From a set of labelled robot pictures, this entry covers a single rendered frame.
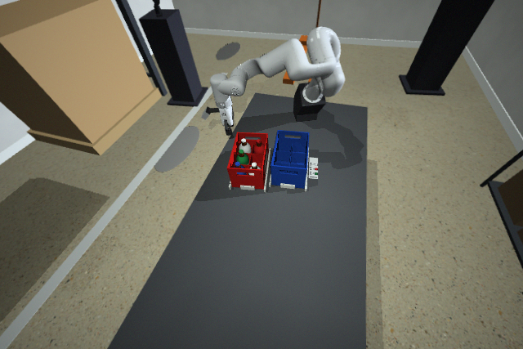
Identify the white bottle with brown label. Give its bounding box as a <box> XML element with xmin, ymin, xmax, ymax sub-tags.
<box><xmin>248</xmin><ymin>163</ymin><xmax>261</xmax><ymax>176</ymax></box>

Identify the blue plastic crate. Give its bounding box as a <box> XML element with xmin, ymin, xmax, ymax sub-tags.
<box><xmin>270</xmin><ymin>132</ymin><xmax>309</xmax><ymax>189</ymax></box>

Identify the white pick list card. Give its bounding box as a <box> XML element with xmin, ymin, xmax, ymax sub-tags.
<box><xmin>309</xmin><ymin>157</ymin><xmax>318</xmax><ymax>179</ymax></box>

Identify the red plastic crate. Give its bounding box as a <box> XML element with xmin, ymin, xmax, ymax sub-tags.
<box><xmin>227</xmin><ymin>134</ymin><xmax>269</xmax><ymax>190</ymax></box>

